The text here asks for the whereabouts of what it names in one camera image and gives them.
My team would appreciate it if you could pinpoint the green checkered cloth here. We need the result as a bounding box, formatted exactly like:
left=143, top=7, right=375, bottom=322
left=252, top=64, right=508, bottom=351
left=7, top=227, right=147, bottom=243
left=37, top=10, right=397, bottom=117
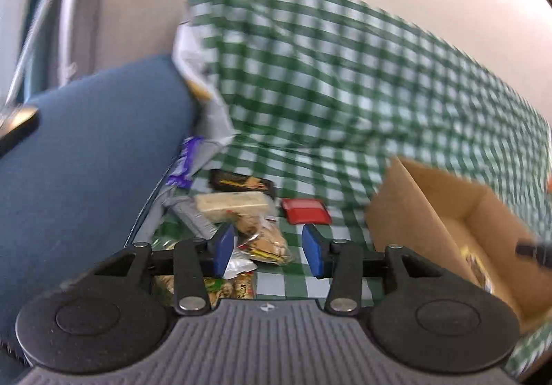
left=124, top=0, right=552, bottom=377

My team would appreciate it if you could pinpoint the red snack packet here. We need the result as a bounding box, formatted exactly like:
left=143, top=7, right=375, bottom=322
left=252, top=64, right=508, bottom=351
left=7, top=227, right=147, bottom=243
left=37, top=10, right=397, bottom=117
left=282, top=198, right=332, bottom=225

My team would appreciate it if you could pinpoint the yellow wafer bar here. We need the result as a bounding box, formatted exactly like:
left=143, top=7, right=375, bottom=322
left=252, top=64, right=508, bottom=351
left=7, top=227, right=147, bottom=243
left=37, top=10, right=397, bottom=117
left=460, top=246, right=494, bottom=294

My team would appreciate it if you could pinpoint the cardboard box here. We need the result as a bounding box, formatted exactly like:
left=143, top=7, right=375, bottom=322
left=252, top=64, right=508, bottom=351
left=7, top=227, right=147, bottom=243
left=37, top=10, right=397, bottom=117
left=365, top=158, right=551, bottom=333

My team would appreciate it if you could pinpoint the silver foil snack bar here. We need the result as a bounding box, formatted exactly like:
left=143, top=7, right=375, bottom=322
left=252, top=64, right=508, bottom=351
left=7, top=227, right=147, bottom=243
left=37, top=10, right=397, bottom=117
left=163, top=196, right=217, bottom=240

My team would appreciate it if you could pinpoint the puffed rice bar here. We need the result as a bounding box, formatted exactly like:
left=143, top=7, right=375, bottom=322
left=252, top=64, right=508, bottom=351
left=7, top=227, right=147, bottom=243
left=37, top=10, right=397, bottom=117
left=194, top=191, right=277, bottom=223

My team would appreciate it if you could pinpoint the black chocolate bar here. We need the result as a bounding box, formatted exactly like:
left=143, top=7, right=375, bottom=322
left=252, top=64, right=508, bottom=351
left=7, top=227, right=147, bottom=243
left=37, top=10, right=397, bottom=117
left=209, top=169, right=277, bottom=199

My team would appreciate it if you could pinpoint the clear bag of cookies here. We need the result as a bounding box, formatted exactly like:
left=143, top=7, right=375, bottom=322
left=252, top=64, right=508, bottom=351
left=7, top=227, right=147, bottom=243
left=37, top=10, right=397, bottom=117
left=232, top=213, right=292, bottom=265

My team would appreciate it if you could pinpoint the purple chocolate bar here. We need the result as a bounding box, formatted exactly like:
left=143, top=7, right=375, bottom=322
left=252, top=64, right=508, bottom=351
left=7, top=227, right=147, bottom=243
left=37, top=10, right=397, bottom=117
left=166, top=137, right=204, bottom=190

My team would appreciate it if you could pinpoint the bag of peanuts green label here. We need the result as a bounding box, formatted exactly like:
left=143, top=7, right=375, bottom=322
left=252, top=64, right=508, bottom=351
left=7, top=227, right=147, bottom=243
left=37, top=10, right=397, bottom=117
left=151, top=276, right=235, bottom=307

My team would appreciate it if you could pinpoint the red yellow peanut snack pack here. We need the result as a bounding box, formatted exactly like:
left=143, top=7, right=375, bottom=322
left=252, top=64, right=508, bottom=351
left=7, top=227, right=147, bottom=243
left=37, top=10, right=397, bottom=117
left=232, top=272, right=255, bottom=300

